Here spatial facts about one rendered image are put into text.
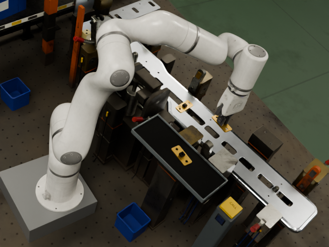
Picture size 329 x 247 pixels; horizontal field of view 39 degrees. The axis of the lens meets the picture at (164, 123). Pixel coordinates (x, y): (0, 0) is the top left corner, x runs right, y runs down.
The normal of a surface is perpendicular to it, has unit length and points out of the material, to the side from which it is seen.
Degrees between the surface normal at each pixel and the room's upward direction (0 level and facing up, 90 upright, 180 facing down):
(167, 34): 74
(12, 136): 0
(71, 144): 58
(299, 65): 0
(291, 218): 0
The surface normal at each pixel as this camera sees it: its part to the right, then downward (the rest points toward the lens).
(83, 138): 0.50, 0.40
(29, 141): 0.24, -0.63
